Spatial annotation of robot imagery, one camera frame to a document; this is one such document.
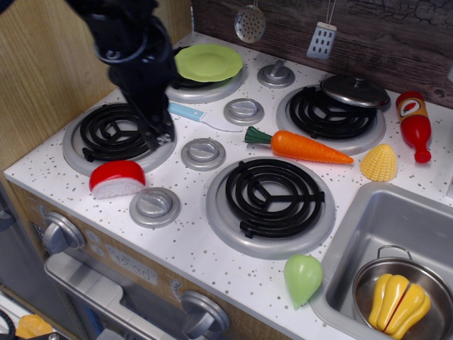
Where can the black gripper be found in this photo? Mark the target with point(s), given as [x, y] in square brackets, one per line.
[143, 81]

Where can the orange toy carrot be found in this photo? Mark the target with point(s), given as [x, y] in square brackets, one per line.
[290, 145]

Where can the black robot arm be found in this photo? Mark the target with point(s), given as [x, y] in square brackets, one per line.
[138, 51]

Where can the green toy plate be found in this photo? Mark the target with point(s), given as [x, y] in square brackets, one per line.
[208, 63]

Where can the front left black burner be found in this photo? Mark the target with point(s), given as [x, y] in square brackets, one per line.
[109, 133]

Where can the black burner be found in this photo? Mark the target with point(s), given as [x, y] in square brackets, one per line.
[309, 112]
[270, 208]
[109, 133]
[184, 90]

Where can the back left black burner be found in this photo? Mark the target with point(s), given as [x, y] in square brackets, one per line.
[184, 90]

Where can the silver stove knob centre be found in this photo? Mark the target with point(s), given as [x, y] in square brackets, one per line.
[203, 154]

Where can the silver stove knob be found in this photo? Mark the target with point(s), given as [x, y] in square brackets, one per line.
[276, 76]
[203, 154]
[244, 112]
[154, 208]

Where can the silver stove knob front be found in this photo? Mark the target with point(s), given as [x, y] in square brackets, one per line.
[154, 208]

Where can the silver stove knob upper middle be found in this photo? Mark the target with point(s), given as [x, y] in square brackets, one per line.
[244, 112]

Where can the silver stove knob back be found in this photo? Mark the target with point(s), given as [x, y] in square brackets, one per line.
[276, 76]

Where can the oven clock display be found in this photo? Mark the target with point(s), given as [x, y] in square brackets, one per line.
[132, 265]

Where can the front right black burner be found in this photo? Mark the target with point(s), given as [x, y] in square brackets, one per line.
[270, 208]

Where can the left silver oven dial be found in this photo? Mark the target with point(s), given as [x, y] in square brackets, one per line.
[61, 234]

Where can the silver oven dial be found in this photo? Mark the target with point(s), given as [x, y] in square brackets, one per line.
[202, 315]
[61, 234]

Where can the hanging silver skimmer spoon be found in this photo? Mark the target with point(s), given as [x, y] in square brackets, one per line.
[250, 23]

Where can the back right black burner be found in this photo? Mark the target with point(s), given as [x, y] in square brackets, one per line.
[309, 112]

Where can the right silver oven dial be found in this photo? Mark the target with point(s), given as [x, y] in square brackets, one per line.
[202, 315]

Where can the steel pot lid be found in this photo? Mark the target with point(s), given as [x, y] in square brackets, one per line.
[355, 91]

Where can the hanging silver spatula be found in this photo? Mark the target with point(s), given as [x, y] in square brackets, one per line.
[323, 37]

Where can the green toy pear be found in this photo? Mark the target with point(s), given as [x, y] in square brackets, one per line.
[303, 276]

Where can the yellow toy corn piece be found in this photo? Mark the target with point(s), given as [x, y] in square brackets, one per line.
[379, 164]

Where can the silver sink basin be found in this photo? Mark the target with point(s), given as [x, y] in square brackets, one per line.
[382, 219]

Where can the yellow object bottom left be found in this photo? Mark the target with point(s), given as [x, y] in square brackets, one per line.
[31, 326]

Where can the red toy ketchup bottle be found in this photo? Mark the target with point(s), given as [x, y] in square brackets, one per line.
[415, 124]

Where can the steel pot in sink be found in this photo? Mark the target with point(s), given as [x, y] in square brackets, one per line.
[396, 260]

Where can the blue handled toy knife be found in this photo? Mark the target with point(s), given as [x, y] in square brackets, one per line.
[199, 116]

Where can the silver oven door handle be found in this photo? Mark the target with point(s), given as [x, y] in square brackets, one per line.
[101, 294]

